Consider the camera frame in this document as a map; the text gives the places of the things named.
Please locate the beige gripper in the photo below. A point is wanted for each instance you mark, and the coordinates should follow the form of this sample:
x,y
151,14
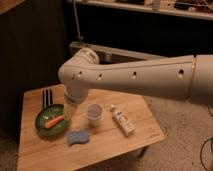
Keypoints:
x,y
69,110

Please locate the blue sponge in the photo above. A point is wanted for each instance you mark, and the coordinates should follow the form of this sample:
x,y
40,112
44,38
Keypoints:
x,y
77,137

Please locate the clear plastic cup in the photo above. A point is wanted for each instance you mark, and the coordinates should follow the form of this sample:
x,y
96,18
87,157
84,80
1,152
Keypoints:
x,y
94,114

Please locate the orange carrot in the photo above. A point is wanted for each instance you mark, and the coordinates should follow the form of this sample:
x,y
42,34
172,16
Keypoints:
x,y
53,122

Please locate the grey metal rail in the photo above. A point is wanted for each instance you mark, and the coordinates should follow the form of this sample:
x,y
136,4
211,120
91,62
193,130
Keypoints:
x,y
113,55

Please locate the upper shelf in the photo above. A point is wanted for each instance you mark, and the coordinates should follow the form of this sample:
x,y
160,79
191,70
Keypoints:
x,y
196,9

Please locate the white tube bottle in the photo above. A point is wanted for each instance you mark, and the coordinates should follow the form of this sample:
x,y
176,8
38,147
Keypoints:
x,y
123,122

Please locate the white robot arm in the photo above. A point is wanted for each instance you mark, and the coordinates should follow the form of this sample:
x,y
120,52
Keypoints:
x,y
181,78

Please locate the wooden table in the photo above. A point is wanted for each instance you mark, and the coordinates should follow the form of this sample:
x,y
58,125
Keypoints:
x,y
105,141

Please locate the green frying pan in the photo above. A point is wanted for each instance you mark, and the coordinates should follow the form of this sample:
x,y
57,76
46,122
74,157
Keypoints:
x,y
49,111

